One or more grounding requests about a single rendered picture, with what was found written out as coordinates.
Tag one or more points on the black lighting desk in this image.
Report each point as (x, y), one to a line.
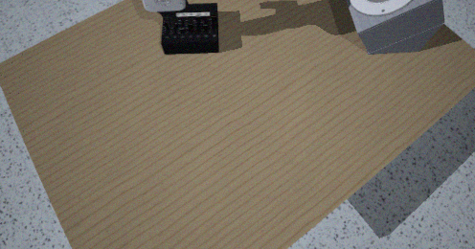
(189, 36)

